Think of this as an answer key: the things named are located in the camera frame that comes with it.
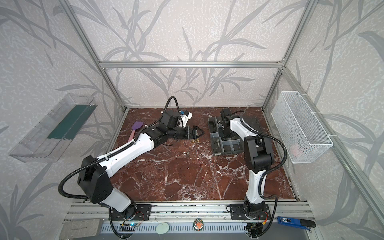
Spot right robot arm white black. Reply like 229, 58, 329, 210
219, 115, 274, 220

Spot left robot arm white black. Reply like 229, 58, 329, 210
78, 126, 204, 216

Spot clear compartment organizer box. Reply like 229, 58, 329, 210
207, 115, 268, 157

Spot purple pink spatula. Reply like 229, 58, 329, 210
128, 121, 144, 142

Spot round red sticker button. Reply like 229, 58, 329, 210
193, 219, 204, 232

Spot white oval puck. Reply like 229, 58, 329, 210
156, 223, 170, 235

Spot blue black handheld tool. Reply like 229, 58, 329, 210
277, 217, 316, 230

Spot grey flat plate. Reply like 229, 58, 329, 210
59, 219, 103, 240

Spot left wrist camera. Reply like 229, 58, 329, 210
160, 111, 193, 128

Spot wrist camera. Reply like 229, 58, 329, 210
160, 111, 193, 128
220, 108, 232, 122

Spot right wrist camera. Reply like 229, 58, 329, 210
220, 108, 232, 122

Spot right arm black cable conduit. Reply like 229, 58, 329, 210
233, 110, 288, 199

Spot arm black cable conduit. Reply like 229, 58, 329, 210
57, 140, 136, 200
233, 110, 288, 199

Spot white wire mesh basket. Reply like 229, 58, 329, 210
272, 91, 333, 164

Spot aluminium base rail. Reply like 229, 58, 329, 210
63, 200, 315, 234

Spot aluminium frame crossbar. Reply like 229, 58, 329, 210
99, 61, 283, 69

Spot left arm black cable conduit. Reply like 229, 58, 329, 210
57, 140, 136, 200

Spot clear wall tray green mat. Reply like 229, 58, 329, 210
9, 94, 98, 163

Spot aluminium frame post right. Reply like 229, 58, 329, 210
262, 0, 319, 112

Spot aluminium frame post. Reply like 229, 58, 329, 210
262, 0, 319, 112
59, 0, 127, 111

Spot aluminium frame post left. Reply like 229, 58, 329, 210
59, 0, 127, 111

